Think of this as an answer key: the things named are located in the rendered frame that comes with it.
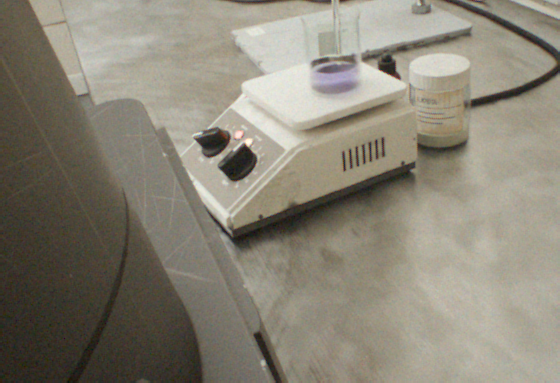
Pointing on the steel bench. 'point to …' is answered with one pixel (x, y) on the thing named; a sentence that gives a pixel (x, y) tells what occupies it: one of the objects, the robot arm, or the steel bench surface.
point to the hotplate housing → (319, 162)
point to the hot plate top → (298, 84)
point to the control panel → (207, 166)
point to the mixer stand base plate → (401, 30)
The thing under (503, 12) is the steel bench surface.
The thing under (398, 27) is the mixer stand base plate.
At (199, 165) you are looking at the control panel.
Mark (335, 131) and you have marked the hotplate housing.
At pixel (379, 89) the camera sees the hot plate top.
